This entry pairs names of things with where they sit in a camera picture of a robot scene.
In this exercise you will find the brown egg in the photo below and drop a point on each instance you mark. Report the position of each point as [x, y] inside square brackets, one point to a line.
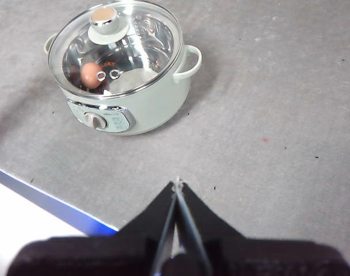
[90, 74]

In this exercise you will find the pale green electric pot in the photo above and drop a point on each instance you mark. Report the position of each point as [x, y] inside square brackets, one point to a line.
[157, 106]

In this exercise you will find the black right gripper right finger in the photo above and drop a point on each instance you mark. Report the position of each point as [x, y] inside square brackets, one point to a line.
[250, 258]

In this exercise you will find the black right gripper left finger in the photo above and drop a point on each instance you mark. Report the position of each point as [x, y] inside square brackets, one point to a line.
[106, 258]

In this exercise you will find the glass lid with green knob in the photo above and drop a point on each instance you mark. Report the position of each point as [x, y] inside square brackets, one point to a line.
[106, 26]

